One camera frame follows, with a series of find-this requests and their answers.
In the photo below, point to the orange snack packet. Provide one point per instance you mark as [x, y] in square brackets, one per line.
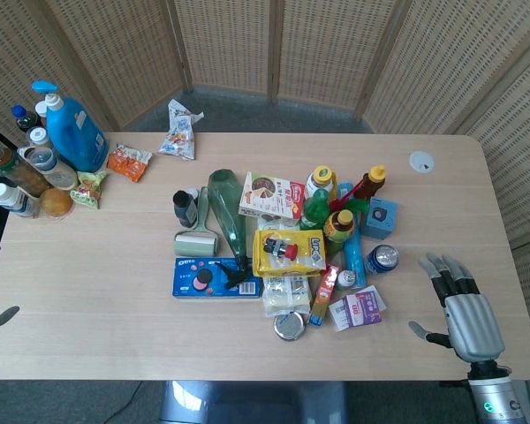
[130, 162]

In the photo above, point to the white and red snack box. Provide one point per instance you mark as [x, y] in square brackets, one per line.
[269, 196]

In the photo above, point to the white snack bag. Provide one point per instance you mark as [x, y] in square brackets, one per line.
[179, 132]

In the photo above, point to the red plastic fan tool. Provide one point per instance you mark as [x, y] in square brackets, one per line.
[349, 196]

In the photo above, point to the green plastic soda bottle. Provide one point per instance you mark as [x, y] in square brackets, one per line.
[315, 212]

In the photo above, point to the small dark grey bottle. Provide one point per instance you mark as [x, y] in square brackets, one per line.
[184, 207]

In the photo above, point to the wicker folding screen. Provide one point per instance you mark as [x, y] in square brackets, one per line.
[291, 48]

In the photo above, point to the clear bag of white packets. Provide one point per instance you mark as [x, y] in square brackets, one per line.
[285, 293]

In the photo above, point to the purple white small packet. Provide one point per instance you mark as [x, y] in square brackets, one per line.
[358, 309]

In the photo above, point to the green lint roller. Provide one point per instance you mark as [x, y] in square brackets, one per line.
[196, 234]

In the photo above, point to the blue-grey square box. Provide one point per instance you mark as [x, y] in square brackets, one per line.
[380, 218]

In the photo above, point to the small silver can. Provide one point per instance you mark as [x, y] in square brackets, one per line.
[346, 279]

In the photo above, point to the blue detergent pump bottle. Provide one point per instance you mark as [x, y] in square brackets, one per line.
[73, 130]

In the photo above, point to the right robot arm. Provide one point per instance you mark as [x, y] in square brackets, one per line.
[496, 394]

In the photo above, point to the red and gold snack packet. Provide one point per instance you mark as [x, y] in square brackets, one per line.
[323, 296]

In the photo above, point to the white cap clear bottle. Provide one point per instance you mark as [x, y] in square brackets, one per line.
[39, 137]

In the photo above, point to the blue Oreo cookie box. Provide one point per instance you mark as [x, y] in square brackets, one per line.
[212, 278]

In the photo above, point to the silver tin can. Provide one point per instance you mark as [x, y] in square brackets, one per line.
[289, 326]

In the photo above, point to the red emergency stop button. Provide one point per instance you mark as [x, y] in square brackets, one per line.
[280, 249]

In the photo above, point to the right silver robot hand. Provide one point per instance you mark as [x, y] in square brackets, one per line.
[472, 322]

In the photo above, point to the blue drink can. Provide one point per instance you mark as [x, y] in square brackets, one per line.
[382, 260]

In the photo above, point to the orange fruit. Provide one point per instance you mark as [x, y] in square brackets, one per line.
[56, 202]

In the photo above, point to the brown yellow-capped drink bottle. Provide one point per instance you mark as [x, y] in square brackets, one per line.
[340, 227]

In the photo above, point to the honey squeeze bottle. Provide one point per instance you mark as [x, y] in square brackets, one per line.
[371, 185]

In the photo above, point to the amber tea bottle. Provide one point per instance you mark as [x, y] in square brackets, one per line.
[13, 170]

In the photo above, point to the clear jar grey lid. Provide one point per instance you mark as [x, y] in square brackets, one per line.
[48, 165]

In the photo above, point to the white cap medicine bottle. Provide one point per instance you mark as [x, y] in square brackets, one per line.
[11, 199]

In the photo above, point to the green snack packet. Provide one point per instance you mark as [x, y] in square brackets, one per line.
[88, 189]

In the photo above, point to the black clip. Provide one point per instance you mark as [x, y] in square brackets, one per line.
[230, 274]

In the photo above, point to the yellow cap tea bottle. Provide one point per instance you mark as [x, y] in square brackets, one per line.
[320, 181]

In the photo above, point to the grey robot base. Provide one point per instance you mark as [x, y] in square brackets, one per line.
[252, 403]

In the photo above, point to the blue cylindrical tube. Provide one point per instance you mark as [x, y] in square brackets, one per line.
[354, 260]

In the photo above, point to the yellow Lipton tea bag pack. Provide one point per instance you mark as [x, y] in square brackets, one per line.
[287, 254]

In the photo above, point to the dark soda bottle blue cap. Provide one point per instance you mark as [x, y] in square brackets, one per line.
[24, 118]

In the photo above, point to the white cap bottle behind detergent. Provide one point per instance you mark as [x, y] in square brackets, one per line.
[41, 109]

